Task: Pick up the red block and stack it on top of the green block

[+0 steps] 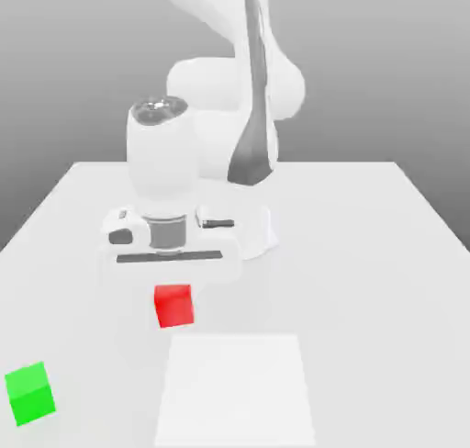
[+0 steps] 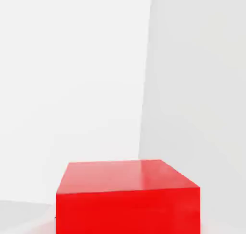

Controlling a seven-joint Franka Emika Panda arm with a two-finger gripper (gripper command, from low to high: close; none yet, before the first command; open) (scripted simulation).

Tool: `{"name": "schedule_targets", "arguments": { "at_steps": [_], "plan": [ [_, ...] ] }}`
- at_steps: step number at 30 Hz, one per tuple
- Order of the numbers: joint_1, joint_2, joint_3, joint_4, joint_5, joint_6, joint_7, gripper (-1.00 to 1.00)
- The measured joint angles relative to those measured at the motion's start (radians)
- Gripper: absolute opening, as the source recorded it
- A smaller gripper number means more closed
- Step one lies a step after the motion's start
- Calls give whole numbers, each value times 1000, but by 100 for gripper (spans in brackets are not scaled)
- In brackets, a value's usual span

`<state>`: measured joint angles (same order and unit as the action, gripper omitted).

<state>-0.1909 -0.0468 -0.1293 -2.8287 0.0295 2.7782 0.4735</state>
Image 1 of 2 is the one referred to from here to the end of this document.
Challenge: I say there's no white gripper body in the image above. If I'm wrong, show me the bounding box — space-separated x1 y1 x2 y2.
97 237 244 286

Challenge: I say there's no small red cube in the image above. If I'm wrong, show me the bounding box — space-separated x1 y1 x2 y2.
152 284 195 330

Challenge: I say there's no small green cube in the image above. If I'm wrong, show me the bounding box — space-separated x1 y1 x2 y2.
4 361 57 428

